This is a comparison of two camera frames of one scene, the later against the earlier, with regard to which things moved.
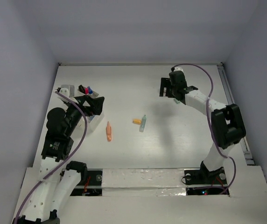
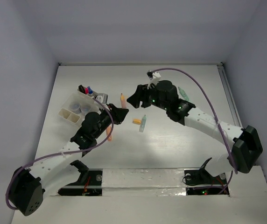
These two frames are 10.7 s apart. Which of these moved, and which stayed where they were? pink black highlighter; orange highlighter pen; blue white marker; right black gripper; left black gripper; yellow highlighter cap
Moved: right black gripper; left black gripper
Stayed: orange highlighter pen; yellow highlighter cap; pink black highlighter; blue white marker
